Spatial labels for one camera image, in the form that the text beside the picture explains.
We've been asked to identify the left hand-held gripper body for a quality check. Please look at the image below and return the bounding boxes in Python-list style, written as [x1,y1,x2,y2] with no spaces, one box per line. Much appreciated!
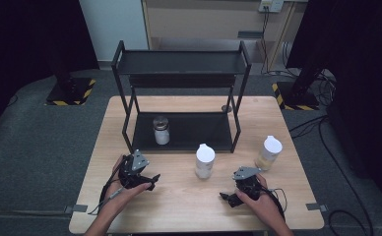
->
[118,148,151,190]

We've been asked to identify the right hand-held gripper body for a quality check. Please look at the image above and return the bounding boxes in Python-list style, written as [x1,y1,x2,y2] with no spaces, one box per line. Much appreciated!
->
[231,165,262,200]

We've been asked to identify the white-lidded jar of yellowish powder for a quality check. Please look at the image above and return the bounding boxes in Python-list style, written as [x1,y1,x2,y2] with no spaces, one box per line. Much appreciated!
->
[254,135,284,171]

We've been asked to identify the white-lidded jar of white powder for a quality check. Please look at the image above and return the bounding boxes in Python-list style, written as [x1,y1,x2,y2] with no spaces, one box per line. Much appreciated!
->
[194,143,217,180]

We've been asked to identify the glass jar with silver lid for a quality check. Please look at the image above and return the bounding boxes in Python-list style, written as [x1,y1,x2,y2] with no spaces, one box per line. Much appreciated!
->
[152,115,171,146]

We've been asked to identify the black metal shelf rack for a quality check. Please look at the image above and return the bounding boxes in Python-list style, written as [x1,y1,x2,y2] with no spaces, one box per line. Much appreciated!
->
[110,39,252,155]

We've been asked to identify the person's right hand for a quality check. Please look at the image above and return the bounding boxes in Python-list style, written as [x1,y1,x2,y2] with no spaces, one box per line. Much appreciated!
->
[237,172,286,229]

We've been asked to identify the person's left hand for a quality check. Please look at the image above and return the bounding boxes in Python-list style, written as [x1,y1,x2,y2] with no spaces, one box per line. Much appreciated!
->
[101,155,153,217]

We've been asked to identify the grey tape strip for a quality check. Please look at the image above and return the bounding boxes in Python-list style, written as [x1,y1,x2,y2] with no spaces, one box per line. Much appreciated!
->
[64,204,89,214]
[305,203,329,212]

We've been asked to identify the striped-edge black stand base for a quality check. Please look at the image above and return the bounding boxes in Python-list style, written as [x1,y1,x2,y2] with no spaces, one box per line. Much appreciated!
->
[45,65,96,106]
[271,58,325,111]

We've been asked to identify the dark curtain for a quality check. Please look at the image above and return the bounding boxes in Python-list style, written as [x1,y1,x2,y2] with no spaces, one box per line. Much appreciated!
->
[0,0,100,146]
[286,0,382,206]

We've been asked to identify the left hand-held gripper cable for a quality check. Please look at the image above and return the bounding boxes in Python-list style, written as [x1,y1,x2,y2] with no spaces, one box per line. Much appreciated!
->
[88,160,128,215]

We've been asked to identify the hand-held gripper cable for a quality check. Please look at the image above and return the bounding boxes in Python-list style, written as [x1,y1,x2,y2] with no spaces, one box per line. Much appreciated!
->
[88,160,128,215]
[261,186,287,218]

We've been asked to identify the right hand-held gripper cable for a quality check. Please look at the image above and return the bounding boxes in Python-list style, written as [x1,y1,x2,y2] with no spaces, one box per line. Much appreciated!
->
[261,186,287,218]

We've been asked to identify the black floor cable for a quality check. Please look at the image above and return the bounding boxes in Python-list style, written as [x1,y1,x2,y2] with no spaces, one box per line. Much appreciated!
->
[288,114,375,236]

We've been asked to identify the tangle of floor cables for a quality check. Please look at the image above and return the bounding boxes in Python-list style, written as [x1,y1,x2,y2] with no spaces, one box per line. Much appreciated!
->
[310,69,339,107]

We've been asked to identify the black socket cable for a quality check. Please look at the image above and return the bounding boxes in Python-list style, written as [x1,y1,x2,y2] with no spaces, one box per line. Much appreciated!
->
[260,8,272,75]

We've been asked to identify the white wall socket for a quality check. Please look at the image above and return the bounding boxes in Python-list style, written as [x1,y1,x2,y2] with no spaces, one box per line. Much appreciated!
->
[258,0,285,14]

